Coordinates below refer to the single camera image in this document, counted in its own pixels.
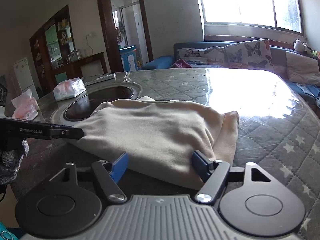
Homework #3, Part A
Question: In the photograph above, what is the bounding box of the teal quilted jacket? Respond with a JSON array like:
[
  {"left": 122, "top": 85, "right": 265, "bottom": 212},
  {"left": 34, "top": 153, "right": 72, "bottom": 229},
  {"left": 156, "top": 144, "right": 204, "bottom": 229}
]
[{"left": 0, "top": 222, "right": 18, "bottom": 240}]

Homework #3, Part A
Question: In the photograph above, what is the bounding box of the cream beige garment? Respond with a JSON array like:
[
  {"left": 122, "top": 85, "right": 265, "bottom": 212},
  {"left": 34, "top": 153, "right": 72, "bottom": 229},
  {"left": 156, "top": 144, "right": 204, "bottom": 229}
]
[{"left": 70, "top": 96, "right": 239, "bottom": 190}]

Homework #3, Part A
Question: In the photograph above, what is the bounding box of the pink plastic bag pack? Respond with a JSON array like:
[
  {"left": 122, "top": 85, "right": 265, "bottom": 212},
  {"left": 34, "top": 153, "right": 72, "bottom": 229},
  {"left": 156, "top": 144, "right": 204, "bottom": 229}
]
[{"left": 11, "top": 88, "right": 39, "bottom": 120}]

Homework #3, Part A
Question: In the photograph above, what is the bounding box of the dark wooden door frame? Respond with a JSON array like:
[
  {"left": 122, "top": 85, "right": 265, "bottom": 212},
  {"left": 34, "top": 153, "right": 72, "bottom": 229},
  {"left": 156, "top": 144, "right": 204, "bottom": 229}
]
[{"left": 97, "top": 0, "right": 153, "bottom": 73}]

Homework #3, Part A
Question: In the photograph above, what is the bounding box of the grey remote control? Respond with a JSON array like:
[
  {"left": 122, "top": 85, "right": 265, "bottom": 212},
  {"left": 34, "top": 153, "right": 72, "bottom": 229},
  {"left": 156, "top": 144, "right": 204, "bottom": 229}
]
[{"left": 84, "top": 73, "right": 116, "bottom": 86}]

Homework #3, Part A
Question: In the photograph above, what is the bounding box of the butterfly print cushion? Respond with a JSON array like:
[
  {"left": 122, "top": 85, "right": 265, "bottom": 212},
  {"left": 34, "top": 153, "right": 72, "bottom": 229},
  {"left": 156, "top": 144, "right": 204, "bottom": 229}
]
[
  {"left": 177, "top": 47, "right": 226, "bottom": 67},
  {"left": 225, "top": 39, "right": 273, "bottom": 72}
]

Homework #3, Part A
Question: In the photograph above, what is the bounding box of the black round induction cooktop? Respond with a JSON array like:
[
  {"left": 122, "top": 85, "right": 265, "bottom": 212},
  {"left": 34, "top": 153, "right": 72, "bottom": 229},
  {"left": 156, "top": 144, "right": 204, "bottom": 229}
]
[{"left": 63, "top": 86, "right": 134, "bottom": 122}]

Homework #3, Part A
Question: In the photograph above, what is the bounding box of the white refrigerator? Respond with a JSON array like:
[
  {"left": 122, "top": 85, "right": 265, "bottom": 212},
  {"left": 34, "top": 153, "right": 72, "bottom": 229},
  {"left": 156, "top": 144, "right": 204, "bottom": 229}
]
[{"left": 12, "top": 57, "right": 39, "bottom": 100}]

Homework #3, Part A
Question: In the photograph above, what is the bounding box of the light blue cabinet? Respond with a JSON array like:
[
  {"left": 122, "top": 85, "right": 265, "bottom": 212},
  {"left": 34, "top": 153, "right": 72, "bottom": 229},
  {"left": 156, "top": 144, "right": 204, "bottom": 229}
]
[{"left": 119, "top": 45, "right": 138, "bottom": 72}]

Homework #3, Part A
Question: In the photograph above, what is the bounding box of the right butterfly print cushion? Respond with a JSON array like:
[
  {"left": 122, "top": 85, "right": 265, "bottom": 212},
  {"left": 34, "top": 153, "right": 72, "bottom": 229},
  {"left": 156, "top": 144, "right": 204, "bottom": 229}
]
[{"left": 225, "top": 39, "right": 273, "bottom": 72}]

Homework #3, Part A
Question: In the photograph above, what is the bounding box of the left butterfly print cushion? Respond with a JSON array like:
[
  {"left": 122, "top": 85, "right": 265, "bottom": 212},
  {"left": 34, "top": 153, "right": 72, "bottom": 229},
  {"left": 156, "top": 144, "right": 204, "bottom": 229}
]
[{"left": 177, "top": 47, "right": 226, "bottom": 67}]

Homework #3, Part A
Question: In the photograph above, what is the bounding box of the magenta cloth on sofa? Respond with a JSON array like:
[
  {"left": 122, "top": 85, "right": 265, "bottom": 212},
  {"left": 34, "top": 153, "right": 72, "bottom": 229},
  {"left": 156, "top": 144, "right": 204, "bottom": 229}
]
[{"left": 170, "top": 59, "right": 192, "bottom": 68}]

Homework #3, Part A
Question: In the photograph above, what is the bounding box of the panda plush toy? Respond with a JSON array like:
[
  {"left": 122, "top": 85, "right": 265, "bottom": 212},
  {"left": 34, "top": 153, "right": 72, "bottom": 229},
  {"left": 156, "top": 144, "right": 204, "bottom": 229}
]
[{"left": 293, "top": 39, "right": 312, "bottom": 55}]

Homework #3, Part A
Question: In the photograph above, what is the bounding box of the dark wooden display cabinet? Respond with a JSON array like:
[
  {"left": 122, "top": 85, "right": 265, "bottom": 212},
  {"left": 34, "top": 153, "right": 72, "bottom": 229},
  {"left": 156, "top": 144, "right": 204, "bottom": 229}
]
[{"left": 29, "top": 5, "right": 75, "bottom": 94}]

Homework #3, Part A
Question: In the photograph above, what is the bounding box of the blue corner sofa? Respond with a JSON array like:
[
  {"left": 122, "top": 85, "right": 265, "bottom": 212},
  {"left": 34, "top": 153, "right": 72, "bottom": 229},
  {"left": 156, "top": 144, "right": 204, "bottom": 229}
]
[{"left": 141, "top": 38, "right": 319, "bottom": 114}]

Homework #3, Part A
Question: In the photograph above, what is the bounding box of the grey gloved left hand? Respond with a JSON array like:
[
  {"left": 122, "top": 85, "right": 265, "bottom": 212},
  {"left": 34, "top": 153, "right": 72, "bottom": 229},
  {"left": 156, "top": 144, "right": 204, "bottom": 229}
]
[{"left": 1, "top": 140, "right": 29, "bottom": 185}]

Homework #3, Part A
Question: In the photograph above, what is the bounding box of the grey plain cushion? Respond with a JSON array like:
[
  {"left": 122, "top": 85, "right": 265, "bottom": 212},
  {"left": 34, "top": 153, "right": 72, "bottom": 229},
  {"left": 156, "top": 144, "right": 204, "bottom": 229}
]
[{"left": 286, "top": 51, "right": 320, "bottom": 87}]

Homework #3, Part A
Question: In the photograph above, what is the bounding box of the dark wooden side counter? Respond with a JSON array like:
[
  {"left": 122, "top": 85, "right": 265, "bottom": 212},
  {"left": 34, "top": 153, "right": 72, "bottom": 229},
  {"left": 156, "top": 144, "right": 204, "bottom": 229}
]
[{"left": 50, "top": 52, "right": 108, "bottom": 90}]

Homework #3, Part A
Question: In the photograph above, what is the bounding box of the pink white tissue pack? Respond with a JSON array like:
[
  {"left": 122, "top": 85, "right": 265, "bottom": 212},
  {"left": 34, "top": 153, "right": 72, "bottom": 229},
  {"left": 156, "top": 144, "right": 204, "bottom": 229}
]
[{"left": 53, "top": 77, "right": 86, "bottom": 101}]

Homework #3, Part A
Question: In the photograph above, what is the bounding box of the window with metal frame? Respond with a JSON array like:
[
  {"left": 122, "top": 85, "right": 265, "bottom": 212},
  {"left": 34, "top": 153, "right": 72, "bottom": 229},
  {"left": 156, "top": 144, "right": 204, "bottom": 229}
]
[{"left": 201, "top": 0, "right": 304, "bottom": 35}]

